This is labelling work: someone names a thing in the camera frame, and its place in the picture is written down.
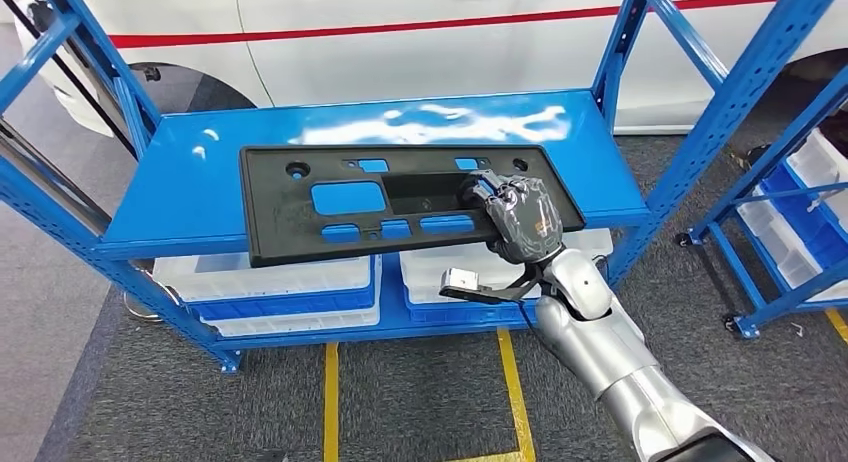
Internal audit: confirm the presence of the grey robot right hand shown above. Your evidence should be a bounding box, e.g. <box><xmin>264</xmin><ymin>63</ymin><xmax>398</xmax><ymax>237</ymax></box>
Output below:
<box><xmin>462</xmin><ymin>168</ymin><xmax>566</xmax><ymax>267</ymax></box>

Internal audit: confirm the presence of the black plastic panel part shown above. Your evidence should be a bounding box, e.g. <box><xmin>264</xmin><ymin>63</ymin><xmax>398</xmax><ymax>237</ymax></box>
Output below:
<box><xmin>239</xmin><ymin>143</ymin><xmax>588</xmax><ymax>269</ymax></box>

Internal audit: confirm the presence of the blue metal shelf rack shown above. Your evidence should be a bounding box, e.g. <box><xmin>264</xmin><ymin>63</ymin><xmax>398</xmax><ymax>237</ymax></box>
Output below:
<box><xmin>0</xmin><ymin>0</ymin><xmax>848</xmax><ymax>375</ymax></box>
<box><xmin>674</xmin><ymin>64</ymin><xmax>848</xmax><ymax>342</ymax></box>

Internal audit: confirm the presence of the white car with red stripe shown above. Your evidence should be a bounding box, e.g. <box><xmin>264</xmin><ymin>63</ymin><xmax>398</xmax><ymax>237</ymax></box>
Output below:
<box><xmin>13</xmin><ymin>0</ymin><xmax>848</xmax><ymax>137</ymax></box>

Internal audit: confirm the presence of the black round stand base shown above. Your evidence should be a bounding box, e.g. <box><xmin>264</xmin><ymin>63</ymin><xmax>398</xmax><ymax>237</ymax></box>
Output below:
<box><xmin>728</xmin><ymin>142</ymin><xmax>775</xmax><ymax>175</ymax></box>

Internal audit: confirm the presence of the black barrier belt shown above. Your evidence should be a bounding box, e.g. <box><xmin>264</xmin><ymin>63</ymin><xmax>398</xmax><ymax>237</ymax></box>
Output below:
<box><xmin>0</xmin><ymin>0</ymin><xmax>138</xmax><ymax>159</ymax></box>

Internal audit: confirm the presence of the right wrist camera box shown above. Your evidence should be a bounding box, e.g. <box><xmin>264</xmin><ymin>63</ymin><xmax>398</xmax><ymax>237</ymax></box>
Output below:
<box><xmin>438</xmin><ymin>267</ymin><xmax>541</xmax><ymax>307</ymax></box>

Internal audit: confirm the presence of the chrome stanchion post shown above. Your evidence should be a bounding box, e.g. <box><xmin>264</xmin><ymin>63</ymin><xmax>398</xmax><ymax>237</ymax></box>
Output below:
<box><xmin>0</xmin><ymin>117</ymin><xmax>181</xmax><ymax>325</ymax></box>

